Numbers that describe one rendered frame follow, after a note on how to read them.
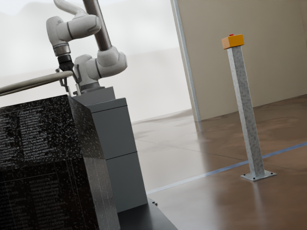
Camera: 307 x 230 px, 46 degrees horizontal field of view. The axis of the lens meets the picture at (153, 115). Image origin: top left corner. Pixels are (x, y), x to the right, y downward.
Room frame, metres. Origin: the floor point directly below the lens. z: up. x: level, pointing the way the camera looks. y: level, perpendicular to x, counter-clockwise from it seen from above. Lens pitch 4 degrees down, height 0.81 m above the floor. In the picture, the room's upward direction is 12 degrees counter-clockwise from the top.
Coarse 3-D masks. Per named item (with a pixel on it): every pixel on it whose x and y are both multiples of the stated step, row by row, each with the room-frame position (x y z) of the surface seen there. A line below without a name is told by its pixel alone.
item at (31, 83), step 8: (64, 72) 1.84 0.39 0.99; (72, 72) 1.95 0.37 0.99; (32, 80) 1.70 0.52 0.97; (40, 80) 1.72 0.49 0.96; (48, 80) 1.75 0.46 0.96; (56, 80) 2.12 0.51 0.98; (0, 88) 1.69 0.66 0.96; (8, 88) 1.68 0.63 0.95; (16, 88) 1.69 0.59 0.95; (24, 88) 2.13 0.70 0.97; (0, 96) 2.05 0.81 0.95
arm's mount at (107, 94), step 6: (96, 90) 2.58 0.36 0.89; (102, 90) 2.59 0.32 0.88; (108, 90) 2.61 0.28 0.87; (72, 96) 2.52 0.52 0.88; (78, 96) 2.53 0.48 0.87; (84, 96) 2.55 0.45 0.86; (90, 96) 2.56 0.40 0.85; (96, 96) 2.58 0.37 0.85; (102, 96) 2.59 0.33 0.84; (108, 96) 2.61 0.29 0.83; (114, 96) 2.62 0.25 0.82; (84, 102) 2.55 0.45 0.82; (90, 102) 2.56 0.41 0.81; (96, 102) 2.57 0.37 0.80
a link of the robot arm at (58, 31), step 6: (48, 18) 2.00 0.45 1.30; (54, 18) 1.98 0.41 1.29; (60, 18) 2.00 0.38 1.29; (48, 24) 1.98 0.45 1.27; (54, 24) 1.97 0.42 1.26; (60, 24) 1.97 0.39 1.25; (66, 24) 1.98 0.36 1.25; (48, 30) 1.98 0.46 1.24; (54, 30) 1.97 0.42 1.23; (60, 30) 1.97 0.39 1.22; (66, 30) 1.97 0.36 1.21; (48, 36) 1.99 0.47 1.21; (54, 36) 1.97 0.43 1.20; (60, 36) 1.97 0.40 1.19; (66, 36) 1.98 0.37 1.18; (54, 42) 1.98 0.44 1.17; (60, 42) 1.98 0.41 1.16; (66, 42) 2.00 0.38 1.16
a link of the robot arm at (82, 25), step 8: (56, 0) 2.24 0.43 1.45; (64, 0) 2.23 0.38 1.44; (64, 8) 2.18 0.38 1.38; (72, 8) 2.14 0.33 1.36; (80, 8) 2.12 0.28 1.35; (80, 16) 1.99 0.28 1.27; (88, 16) 1.98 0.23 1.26; (96, 16) 2.01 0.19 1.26; (72, 24) 1.97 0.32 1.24; (80, 24) 1.96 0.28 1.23; (88, 24) 1.96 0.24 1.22; (96, 24) 1.98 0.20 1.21; (72, 32) 1.97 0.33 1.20; (80, 32) 1.97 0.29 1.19; (88, 32) 1.98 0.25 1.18; (96, 32) 2.02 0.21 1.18
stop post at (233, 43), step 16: (224, 48) 2.77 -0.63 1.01; (240, 48) 2.72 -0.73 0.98; (240, 64) 2.71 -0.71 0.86; (240, 80) 2.71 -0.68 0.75; (240, 96) 2.71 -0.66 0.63; (240, 112) 2.75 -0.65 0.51; (256, 128) 2.72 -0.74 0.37; (256, 144) 2.72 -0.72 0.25; (256, 160) 2.71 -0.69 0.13; (256, 176) 2.70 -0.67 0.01
